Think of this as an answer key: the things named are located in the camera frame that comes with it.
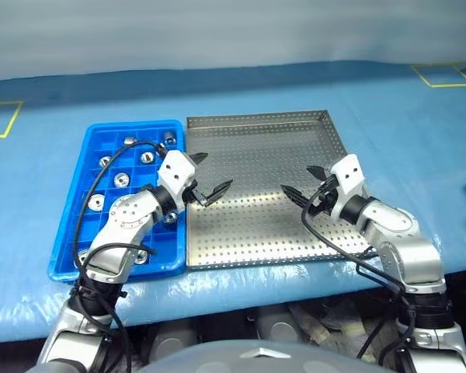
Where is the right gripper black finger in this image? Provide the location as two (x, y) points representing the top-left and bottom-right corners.
(280, 183), (315, 209)
(305, 165), (329, 182)

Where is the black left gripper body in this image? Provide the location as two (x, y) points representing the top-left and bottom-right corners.
(182, 180), (207, 207)

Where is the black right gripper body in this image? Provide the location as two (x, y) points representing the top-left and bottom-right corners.
(314, 174), (341, 217)

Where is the blue compartment tray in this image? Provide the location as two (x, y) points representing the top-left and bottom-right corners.
(47, 119), (188, 284)

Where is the perforated metal tray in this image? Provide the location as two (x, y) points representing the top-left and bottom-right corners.
(185, 110), (377, 272)

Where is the crumpled grey cloth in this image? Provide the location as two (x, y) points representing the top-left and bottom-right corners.
(289, 301), (377, 361)

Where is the grey robot torso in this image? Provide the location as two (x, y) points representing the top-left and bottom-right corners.
(137, 340), (377, 373)

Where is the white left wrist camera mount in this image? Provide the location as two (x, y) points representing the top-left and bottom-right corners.
(156, 150), (198, 214)

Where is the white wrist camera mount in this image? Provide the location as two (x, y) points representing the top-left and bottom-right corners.
(156, 150), (198, 214)
(329, 153), (368, 218)

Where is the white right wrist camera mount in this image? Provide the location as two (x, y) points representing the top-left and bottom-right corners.
(329, 153), (368, 218)

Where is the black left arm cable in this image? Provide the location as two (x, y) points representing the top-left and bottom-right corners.
(72, 141), (168, 373)

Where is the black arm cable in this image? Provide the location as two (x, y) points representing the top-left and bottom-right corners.
(301, 188), (419, 368)
(72, 141), (168, 373)

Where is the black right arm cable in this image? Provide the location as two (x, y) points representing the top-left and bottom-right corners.
(301, 188), (419, 368)

